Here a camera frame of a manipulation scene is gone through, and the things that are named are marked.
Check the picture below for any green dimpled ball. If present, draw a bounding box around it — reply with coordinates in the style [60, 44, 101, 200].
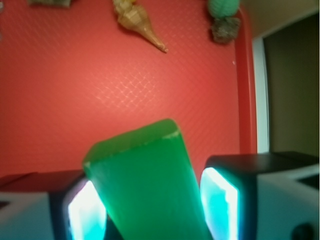
[207, 0, 240, 19]

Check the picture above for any brown rough rock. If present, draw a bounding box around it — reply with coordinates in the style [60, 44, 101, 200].
[211, 17, 241, 44]

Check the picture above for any tan spiral seashell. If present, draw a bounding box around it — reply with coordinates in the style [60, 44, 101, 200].
[112, 0, 169, 53]

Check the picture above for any brown bark piece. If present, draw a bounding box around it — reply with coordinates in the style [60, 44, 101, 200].
[27, 0, 72, 8]

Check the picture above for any red plastic tray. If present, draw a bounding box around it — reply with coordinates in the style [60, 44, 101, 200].
[0, 0, 257, 175]

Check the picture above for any green rectangular block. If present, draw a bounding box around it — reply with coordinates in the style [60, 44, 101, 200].
[82, 119, 212, 240]

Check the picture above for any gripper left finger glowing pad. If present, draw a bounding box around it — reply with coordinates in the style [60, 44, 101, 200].
[0, 170, 118, 240]

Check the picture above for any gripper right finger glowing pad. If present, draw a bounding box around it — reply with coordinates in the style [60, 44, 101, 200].
[200, 151, 320, 240]

